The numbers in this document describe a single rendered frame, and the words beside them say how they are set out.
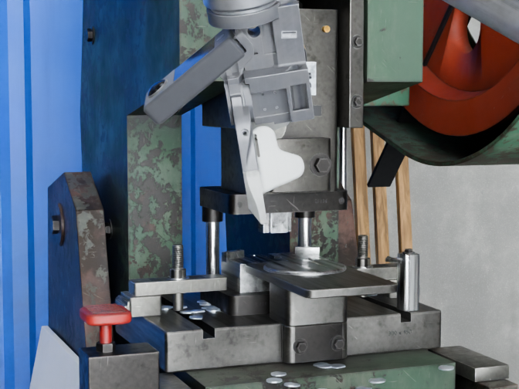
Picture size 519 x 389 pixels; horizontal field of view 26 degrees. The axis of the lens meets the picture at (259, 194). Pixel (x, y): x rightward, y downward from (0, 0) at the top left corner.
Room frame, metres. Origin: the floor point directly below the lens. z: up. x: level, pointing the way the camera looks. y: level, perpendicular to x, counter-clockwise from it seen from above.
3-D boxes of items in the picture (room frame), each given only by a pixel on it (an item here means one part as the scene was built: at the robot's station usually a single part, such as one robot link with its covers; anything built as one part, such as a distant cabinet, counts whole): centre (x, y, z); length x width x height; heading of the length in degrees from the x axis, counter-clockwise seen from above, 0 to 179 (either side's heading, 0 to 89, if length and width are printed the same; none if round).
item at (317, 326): (1.63, -0.09, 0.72); 0.25 x 0.14 x 0.14; 21
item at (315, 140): (1.75, -0.04, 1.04); 0.17 x 0.15 x 0.30; 21
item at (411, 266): (1.74, -0.23, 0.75); 0.03 x 0.03 x 0.10; 21
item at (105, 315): (1.46, 0.20, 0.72); 0.07 x 0.06 x 0.08; 21
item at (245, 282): (1.79, -0.02, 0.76); 0.15 x 0.09 x 0.05; 111
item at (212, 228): (1.82, 0.08, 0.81); 0.02 x 0.02 x 0.14
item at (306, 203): (1.79, -0.02, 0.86); 0.20 x 0.16 x 0.05; 111
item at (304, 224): (1.88, -0.08, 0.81); 0.02 x 0.02 x 0.14
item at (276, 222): (1.78, -0.03, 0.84); 0.05 x 0.03 x 0.04; 111
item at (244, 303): (1.79, -0.02, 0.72); 0.20 x 0.16 x 0.03; 111
